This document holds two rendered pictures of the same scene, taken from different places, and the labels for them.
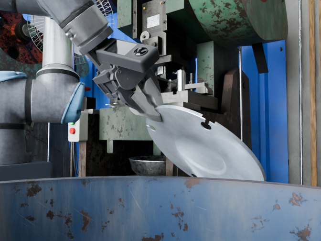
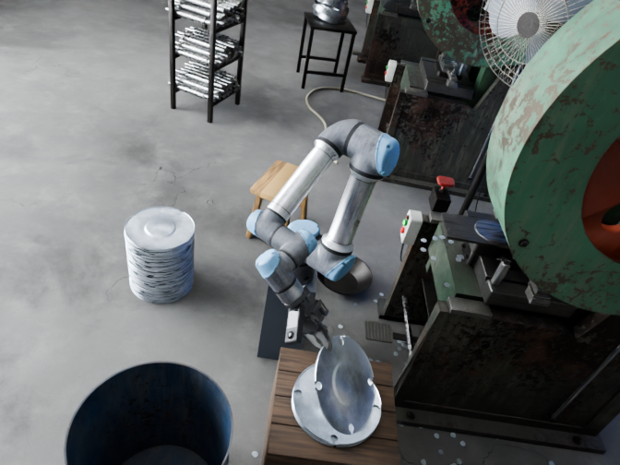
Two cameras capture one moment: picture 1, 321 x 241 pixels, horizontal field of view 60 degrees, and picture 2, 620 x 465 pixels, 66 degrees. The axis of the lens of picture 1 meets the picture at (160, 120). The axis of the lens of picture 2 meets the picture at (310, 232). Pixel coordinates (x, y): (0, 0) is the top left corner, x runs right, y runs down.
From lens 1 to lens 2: 1.36 m
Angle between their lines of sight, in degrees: 63
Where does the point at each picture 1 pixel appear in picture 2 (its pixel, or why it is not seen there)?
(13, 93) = not seen: hidden behind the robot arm
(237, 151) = (326, 410)
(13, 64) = (464, 38)
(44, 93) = (314, 260)
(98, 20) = (286, 300)
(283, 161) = not seen: outside the picture
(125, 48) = (292, 323)
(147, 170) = not seen: hidden behind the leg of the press
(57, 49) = (336, 230)
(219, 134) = (319, 396)
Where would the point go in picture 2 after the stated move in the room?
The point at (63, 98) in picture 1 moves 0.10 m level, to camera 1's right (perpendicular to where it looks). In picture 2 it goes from (324, 269) to (339, 290)
